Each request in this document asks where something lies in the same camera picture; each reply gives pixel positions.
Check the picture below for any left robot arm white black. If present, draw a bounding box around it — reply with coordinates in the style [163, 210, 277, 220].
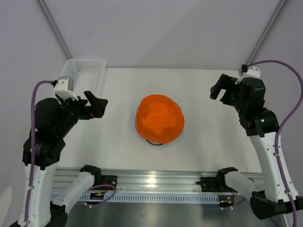
[12, 91, 108, 227]

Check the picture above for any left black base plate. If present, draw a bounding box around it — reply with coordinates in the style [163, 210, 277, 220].
[93, 175, 118, 191]

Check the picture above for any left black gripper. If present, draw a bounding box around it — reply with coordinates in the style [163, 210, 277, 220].
[56, 89, 107, 136]

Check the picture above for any purple bucket hat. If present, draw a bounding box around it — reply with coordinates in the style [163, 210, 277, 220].
[134, 106, 140, 132]

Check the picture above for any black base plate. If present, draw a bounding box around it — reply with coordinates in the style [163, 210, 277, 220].
[93, 175, 118, 191]
[196, 177, 233, 192]

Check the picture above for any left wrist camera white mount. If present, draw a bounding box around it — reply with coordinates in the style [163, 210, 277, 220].
[54, 76, 78, 100]

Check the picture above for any white slotted cable duct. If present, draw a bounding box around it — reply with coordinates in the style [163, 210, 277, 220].
[51, 192, 220, 204]

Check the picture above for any white plastic basket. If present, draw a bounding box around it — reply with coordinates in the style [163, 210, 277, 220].
[59, 58, 106, 96]

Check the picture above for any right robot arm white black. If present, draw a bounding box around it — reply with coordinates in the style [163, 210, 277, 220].
[210, 74, 303, 219]

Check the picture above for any right aluminium corner post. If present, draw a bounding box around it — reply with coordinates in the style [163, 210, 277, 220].
[245, 0, 291, 64]

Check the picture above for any left aluminium corner post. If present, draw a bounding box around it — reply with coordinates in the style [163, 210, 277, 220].
[35, 0, 72, 59]

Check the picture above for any red hat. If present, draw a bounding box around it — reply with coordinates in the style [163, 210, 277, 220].
[137, 94, 185, 144]

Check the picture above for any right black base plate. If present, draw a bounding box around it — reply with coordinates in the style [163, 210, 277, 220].
[196, 177, 233, 192]

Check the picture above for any aluminium rail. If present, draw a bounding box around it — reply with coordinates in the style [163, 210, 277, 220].
[52, 168, 264, 194]

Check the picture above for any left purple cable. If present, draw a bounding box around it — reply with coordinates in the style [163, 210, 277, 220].
[23, 80, 116, 225]

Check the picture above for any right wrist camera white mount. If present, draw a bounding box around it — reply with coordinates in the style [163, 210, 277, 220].
[235, 64, 261, 85]

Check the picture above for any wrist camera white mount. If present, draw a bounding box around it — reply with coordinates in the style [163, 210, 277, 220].
[235, 64, 261, 85]
[54, 76, 78, 100]

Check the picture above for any aluminium corner post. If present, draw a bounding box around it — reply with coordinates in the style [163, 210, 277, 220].
[245, 0, 291, 64]
[35, 0, 72, 59]

